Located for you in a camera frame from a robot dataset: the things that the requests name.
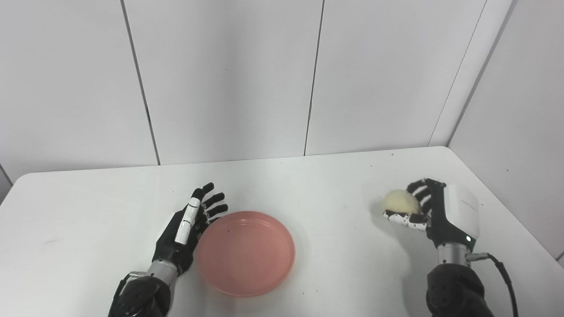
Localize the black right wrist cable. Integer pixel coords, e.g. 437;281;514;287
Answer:
466;251;520;317

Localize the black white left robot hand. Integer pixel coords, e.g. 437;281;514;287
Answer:
152;182;229;276

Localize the pink round plate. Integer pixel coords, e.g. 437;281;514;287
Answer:
196;210;296;298

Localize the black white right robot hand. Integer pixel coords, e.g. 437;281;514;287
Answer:
382;178;480;251

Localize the pale yellow steamed bun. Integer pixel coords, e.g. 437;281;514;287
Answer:
382;189;423;216

